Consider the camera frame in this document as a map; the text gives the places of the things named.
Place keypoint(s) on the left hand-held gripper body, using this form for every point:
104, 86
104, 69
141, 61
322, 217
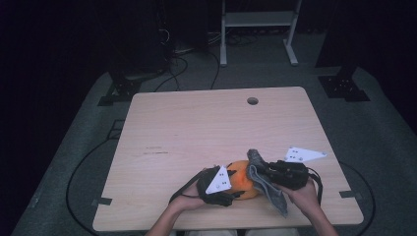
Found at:
216, 183

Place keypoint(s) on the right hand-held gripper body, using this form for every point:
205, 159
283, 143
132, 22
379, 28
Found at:
291, 175

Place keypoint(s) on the orange plush toy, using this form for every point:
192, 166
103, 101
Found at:
242, 178

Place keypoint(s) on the grey fluffy cloth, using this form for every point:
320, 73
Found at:
265, 193

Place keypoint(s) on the person's right hand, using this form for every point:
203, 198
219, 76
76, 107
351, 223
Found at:
305, 200

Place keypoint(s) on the person's left hand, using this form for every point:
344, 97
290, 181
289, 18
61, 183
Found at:
187, 200

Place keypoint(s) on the grey tape strip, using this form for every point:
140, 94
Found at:
350, 194
101, 201

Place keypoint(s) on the black stand base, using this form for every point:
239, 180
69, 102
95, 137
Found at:
342, 87
123, 91

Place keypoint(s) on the white metal stand frame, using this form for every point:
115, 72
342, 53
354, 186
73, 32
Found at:
257, 19

